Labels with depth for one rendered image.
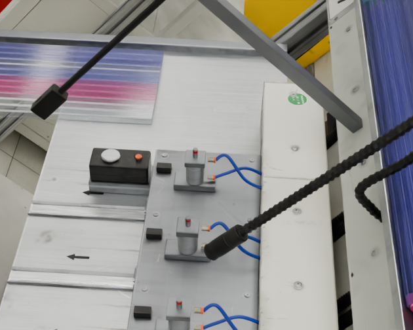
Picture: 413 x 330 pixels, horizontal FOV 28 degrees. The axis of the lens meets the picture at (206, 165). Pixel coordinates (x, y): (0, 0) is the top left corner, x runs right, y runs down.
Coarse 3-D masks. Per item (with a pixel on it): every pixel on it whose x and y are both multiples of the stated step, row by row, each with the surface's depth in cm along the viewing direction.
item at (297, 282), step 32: (288, 96) 110; (288, 128) 105; (320, 128) 105; (288, 160) 100; (320, 160) 100; (288, 192) 96; (320, 192) 96; (288, 224) 93; (320, 224) 93; (288, 256) 89; (320, 256) 89; (288, 288) 86; (320, 288) 86; (288, 320) 83; (320, 320) 83
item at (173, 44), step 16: (0, 32) 131; (16, 32) 131; (32, 32) 131; (48, 32) 132; (128, 48) 131; (144, 48) 130; (160, 48) 130; (176, 48) 130; (192, 48) 130; (208, 48) 130; (224, 48) 130; (240, 48) 129
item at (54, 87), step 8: (56, 88) 95; (40, 96) 96; (48, 96) 95; (56, 96) 95; (64, 96) 95; (32, 104) 97; (40, 104) 96; (48, 104) 96; (56, 104) 96; (40, 112) 96; (48, 112) 96
